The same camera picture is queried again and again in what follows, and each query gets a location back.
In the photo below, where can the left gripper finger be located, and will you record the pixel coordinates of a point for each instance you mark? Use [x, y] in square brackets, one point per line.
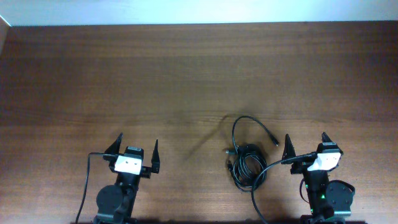
[155, 161]
[114, 148]

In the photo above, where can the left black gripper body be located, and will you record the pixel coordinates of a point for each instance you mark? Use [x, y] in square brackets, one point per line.
[145, 172]

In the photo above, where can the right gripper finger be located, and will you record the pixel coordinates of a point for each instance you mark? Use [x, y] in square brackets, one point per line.
[289, 151]
[325, 137]

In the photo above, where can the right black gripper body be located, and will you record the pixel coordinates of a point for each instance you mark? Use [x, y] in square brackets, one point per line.
[298, 167]

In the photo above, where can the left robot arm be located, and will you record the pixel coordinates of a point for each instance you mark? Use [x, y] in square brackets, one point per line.
[116, 202]

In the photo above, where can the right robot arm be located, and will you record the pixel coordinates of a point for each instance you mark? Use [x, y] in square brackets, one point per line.
[329, 200]

